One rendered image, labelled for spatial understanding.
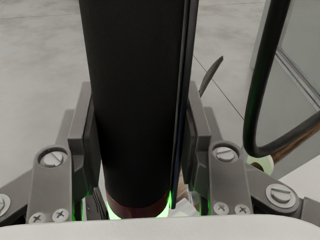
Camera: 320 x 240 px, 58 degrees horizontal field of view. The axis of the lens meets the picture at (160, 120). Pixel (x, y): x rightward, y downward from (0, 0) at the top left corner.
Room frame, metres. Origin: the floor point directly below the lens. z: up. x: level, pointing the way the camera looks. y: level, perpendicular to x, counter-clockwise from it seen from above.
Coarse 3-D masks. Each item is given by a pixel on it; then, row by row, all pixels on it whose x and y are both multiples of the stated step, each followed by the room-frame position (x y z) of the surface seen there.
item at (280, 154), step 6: (318, 126) 0.24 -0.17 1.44; (306, 132) 0.23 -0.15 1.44; (312, 132) 0.23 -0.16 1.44; (300, 138) 0.22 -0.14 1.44; (306, 138) 0.22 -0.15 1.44; (288, 144) 0.21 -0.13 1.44; (294, 144) 0.21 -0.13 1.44; (300, 144) 0.22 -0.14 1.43; (282, 150) 0.20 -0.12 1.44; (288, 150) 0.20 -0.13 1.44; (276, 156) 0.19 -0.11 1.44; (282, 156) 0.19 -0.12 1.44; (252, 162) 0.18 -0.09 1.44; (276, 162) 0.19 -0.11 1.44; (258, 168) 0.18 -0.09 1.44; (198, 204) 0.14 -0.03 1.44; (198, 210) 0.13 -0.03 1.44
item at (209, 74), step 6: (216, 60) 0.43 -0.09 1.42; (222, 60) 0.39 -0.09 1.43; (216, 66) 0.40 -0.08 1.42; (210, 72) 0.40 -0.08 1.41; (204, 78) 0.44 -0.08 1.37; (210, 78) 0.38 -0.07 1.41; (204, 84) 0.38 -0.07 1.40; (198, 90) 0.43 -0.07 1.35; (204, 90) 0.37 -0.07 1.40; (180, 168) 0.37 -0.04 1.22
